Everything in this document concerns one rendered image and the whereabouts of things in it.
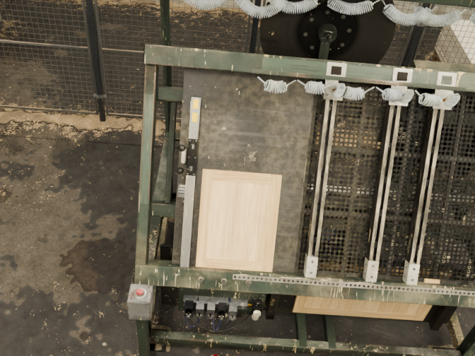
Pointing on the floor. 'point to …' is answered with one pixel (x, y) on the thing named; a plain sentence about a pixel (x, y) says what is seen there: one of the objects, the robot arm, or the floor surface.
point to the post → (143, 337)
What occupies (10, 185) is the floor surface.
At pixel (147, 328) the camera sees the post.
